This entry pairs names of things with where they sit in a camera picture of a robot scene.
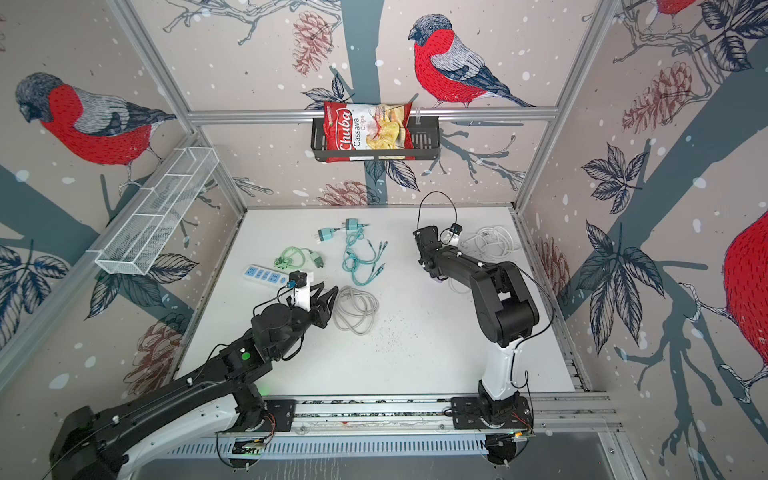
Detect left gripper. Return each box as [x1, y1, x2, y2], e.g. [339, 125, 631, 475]
[272, 280, 339, 360]

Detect green charger adapter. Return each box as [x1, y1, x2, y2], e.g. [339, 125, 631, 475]
[309, 251, 325, 268]

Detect white blue power strip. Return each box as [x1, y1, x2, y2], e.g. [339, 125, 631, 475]
[243, 264, 289, 288]

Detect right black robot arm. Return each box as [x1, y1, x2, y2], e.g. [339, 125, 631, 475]
[413, 226, 539, 431]

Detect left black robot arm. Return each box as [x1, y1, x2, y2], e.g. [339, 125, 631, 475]
[46, 271, 339, 479]

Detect red cassava chips bag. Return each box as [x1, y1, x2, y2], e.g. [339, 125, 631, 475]
[323, 102, 413, 163]

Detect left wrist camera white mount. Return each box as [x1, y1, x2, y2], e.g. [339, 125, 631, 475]
[288, 270, 314, 311]

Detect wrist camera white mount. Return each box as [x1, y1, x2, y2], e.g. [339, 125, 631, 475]
[288, 270, 314, 311]
[439, 223, 463, 247]

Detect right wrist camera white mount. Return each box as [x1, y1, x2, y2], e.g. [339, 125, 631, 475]
[439, 223, 463, 247]

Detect grey power strip cord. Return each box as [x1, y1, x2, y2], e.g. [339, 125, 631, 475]
[331, 285, 380, 335]

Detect teal charging cable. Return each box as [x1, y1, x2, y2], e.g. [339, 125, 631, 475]
[334, 223, 390, 287]

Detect green charging cable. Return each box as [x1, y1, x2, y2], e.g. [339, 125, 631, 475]
[273, 245, 313, 270]

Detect black wall basket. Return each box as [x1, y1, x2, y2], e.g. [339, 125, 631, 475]
[310, 116, 441, 163]

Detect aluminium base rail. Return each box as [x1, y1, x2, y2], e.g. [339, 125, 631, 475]
[128, 392, 622, 463]

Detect white wire wall basket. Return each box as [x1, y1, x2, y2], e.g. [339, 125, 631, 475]
[95, 146, 219, 275]

